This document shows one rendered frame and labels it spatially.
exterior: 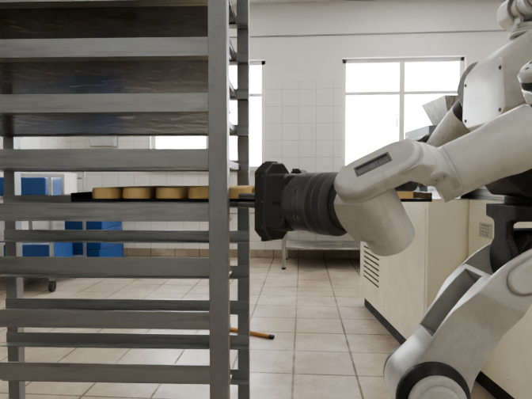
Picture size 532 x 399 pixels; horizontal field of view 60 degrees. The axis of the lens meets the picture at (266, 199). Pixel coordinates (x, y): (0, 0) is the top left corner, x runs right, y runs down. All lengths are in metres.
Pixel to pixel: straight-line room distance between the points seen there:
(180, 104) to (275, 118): 4.77
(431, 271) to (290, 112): 3.59
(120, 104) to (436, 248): 1.77
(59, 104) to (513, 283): 0.87
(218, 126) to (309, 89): 4.86
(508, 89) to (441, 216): 1.38
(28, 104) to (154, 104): 0.21
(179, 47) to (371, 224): 0.43
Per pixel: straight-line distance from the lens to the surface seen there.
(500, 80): 0.98
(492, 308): 1.00
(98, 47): 0.84
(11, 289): 1.40
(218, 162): 0.73
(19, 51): 0.89
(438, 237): 2.29
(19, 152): 0.87
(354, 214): 0.58
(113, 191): 0.84
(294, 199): 0.63
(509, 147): 0.58
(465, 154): 0.58
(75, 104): 0.83
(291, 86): 5.59
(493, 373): 2.26
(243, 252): 1.19
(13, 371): 0.94
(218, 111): 0.74
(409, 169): 0.55
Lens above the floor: 0.92
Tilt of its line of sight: 2 degrees down
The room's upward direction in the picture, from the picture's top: straight up
